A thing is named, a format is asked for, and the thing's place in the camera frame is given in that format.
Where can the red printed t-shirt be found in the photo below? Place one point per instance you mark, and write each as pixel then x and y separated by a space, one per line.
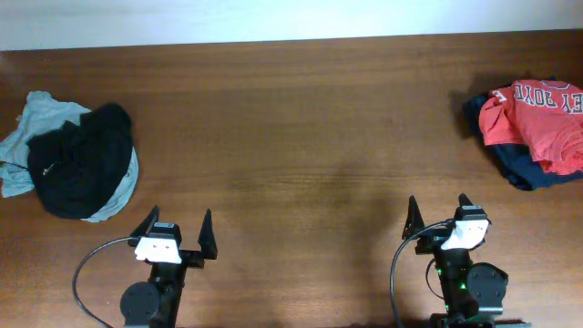
pixel 544 115

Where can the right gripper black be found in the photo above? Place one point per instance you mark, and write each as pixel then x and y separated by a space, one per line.
pixel 431 240

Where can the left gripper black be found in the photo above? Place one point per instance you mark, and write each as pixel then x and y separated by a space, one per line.
pixel 207 244

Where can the navy blue garment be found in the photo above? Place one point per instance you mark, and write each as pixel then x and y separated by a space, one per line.
pixel 513 160

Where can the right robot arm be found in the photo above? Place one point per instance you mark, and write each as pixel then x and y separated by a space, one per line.
pixel 473 292

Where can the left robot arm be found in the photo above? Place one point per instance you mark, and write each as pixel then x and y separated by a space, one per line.
pixel 155 302

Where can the grey t-shirt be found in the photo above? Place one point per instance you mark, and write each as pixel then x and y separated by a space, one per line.
pixel 42 114

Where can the black t-shirt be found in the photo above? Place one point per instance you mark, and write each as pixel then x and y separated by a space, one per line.
pixel 76 169

